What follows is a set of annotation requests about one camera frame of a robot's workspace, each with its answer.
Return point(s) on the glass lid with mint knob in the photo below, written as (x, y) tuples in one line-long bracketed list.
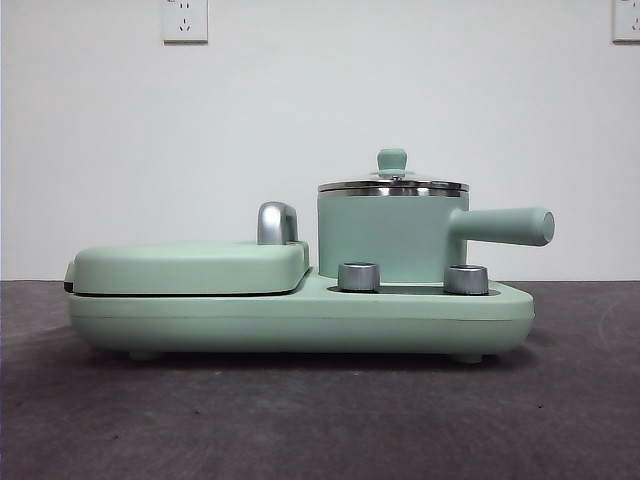
[(393, 160)]

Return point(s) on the silver control dial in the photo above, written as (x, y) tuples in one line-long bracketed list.
[(466, 280), (358, 276)]

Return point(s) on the mint green breakfast machine base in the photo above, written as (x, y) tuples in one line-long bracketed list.
[(300, 320)]

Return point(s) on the white wall socket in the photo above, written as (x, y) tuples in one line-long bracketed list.
[(185, 22), (627, 20)]

